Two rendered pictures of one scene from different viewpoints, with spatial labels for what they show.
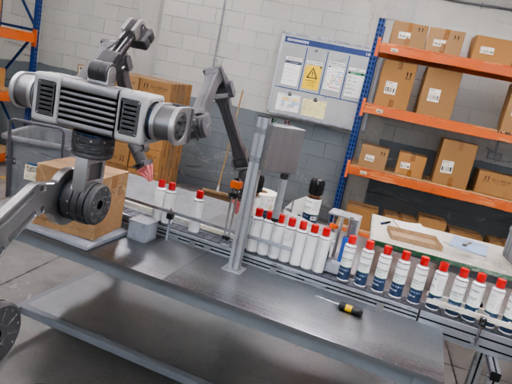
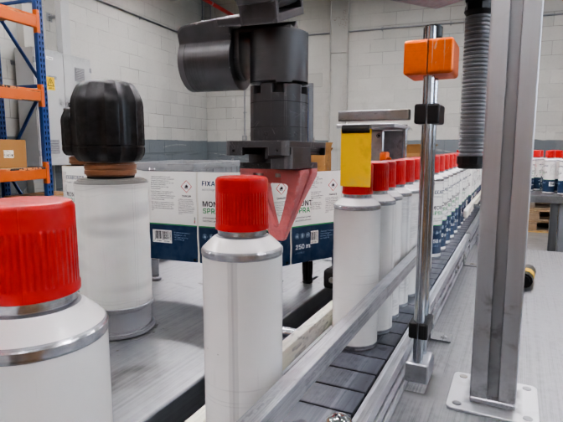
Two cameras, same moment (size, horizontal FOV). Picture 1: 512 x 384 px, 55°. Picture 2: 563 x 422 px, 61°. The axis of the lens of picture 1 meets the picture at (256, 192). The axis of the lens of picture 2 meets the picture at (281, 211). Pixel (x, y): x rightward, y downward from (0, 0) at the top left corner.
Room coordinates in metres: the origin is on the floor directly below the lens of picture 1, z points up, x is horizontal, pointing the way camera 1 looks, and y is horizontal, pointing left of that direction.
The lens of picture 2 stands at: (2.15, 0.55, 1.10)
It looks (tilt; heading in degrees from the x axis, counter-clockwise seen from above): 8 degrees down; 278
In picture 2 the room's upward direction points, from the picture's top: straight up
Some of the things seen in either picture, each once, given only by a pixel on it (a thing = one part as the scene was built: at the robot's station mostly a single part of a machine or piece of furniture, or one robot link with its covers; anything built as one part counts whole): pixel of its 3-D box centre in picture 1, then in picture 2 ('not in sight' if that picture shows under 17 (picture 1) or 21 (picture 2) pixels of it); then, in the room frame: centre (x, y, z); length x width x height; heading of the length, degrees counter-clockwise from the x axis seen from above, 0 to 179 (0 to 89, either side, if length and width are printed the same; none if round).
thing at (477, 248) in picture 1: (468, 245); not in sight; (3.34, -1.55, 0.81); 0.32 x 0.24 x 0.01; 154
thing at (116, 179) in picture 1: (81, 196); not in sight; (2.07, 0.75, 0.99); 0.30 x 0.24 x 0.27; 79
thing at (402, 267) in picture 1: (401, 274); (444, 196); (1.93, -0.66, 0.98); 0.05 x 0.05 x 0.20
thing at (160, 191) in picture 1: (159, 200); not in sight; (2.28, 0.45, 0.98); 0.05 x 0.05 x 0.20
